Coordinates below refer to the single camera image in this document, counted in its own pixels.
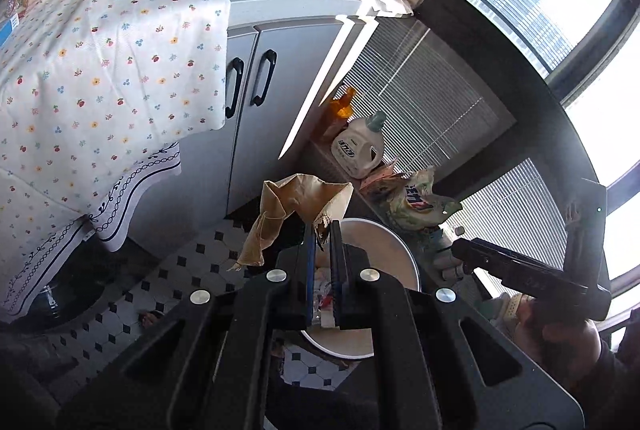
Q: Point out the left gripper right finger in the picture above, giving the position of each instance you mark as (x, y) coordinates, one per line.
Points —
(352, 279)

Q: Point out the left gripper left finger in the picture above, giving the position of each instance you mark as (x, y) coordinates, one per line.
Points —
(297, 300)

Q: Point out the brown paper bag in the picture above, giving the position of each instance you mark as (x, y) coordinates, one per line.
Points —
(314, 201)

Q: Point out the white trash bin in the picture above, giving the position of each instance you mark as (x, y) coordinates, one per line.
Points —
(386, 252)

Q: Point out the person's right hand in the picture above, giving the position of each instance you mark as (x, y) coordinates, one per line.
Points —
(568, 352)

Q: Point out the printed refill pouch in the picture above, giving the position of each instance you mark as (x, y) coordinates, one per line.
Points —
(410, 204)

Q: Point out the white laundry detergent jug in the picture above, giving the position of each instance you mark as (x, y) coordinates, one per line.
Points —
(359, 148)

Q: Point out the orange spray bottle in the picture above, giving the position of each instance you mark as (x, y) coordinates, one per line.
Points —
(337, 115)

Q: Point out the grey cabinet doors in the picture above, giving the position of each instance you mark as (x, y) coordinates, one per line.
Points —
(274, 73)

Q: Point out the floral white tablecloth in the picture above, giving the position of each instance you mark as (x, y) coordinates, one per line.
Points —
(95, 97)

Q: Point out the blue white carton box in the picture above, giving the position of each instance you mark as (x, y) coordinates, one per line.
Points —
(7, 27)

